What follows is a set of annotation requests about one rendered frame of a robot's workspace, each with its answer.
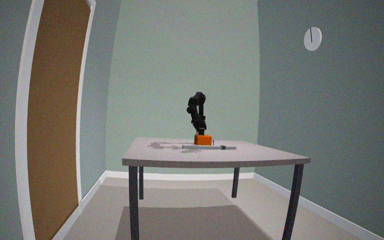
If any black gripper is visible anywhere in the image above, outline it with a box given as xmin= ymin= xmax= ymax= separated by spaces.
xmin=191 ymin=112 xmax=202 ymax=132

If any grey aluminum slotted rail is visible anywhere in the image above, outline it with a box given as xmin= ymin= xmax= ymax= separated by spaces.
xmin=182 ymin=145 xmax=236 ymax=150

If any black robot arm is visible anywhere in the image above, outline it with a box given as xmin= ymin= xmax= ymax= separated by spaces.
xmin=186 ymin=92 xmax=207 ymax=135

